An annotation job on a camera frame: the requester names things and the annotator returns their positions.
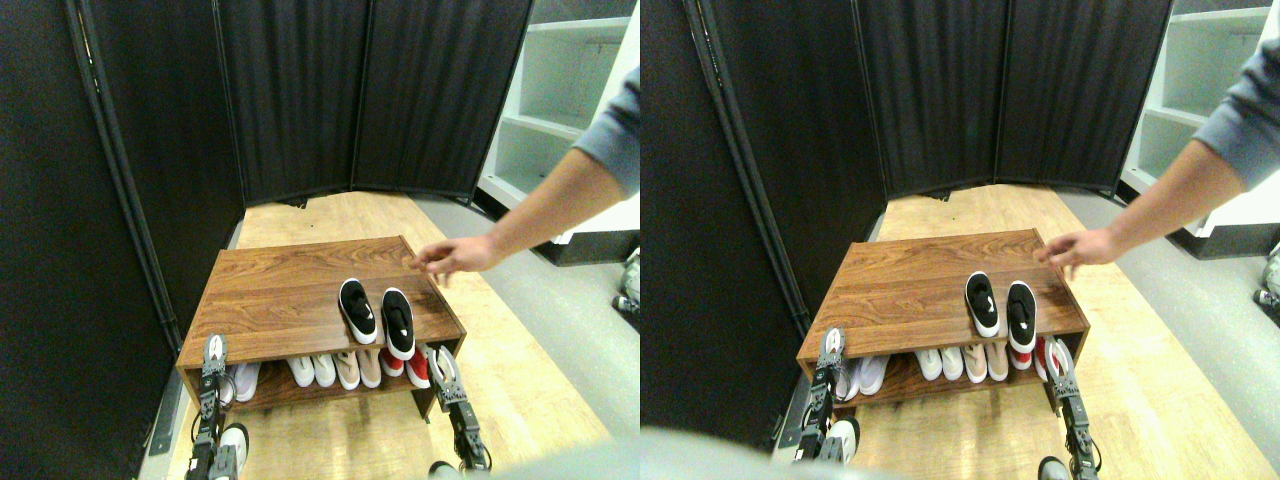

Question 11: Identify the black shoe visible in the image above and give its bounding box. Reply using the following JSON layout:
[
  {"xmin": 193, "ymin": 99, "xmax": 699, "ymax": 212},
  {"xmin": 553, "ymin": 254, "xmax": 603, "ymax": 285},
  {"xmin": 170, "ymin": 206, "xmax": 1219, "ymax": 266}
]
[
  {"xmin": 1005, "ymin": 281, "xmax": 1040, "ymax": 355},
  {"xmin": 964, "ymin": 271, "xmax": 1002, "ymax": 339},
  {"xmin": 381, "ymin": 288, "xmax": 417, "ymax": 362},
  {"xmin": 338, "ymin": 278, "xmax": 379, "ymax": 346}
]

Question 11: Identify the person's hand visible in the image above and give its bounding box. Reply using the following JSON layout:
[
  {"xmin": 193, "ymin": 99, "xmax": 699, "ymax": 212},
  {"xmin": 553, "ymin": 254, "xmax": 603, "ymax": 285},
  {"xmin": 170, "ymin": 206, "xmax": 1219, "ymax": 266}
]
[
  {"xmin": 1034, "ymin": 227, "xmax": 1123, "ymax": 280},
  {"xmin": 412, "ymin": 235, "xmax": 503, "ymax": 287}
]

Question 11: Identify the brown shoe rack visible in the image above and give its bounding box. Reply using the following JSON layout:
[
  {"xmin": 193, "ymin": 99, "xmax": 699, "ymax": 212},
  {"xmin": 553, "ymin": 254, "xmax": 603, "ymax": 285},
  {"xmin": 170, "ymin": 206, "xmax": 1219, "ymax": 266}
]
[
  {"xmin": 797, "ymin": 229, "xmax": 1091, "ymax": 421},
  {"xmin": 176, "ymin": 236, "xmax": 469, "ymax": 421}
]

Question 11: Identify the grey machine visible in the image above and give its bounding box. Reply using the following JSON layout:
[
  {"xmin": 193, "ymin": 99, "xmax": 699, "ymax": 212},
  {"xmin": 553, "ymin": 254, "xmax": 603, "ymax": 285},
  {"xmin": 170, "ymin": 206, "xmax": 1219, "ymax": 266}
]
[
  {"xmin": 612, "ymin": 245, "xmax": 640, "ymax": 326},
  {"xmin": 1252, "ymin": 240, "xmax": 1280, "ymax": 323}
]

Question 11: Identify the black curtain stand pole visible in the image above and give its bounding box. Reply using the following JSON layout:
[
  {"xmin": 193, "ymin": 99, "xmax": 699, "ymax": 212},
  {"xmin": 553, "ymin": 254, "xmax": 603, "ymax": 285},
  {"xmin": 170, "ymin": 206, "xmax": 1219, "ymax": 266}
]
[
  {"xmin": 60, "ymin": 0, "xmax": 183, "ymax": 351},
  {"xmin": 678, "ymin": 0, "xmax": 811, "ymax": 341}
]

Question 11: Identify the white shelf unit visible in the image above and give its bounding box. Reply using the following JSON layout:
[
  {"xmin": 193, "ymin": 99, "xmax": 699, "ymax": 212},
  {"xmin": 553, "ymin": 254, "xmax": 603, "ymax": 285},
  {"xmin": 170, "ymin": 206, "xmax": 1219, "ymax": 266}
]
[
  {"xmin": 1116, "ymin": 0, "xmax": 1280, "ymax": 259},
  {"xmin": 476, "ymin": 0, "xmax": 640, "ymax": 266}
]

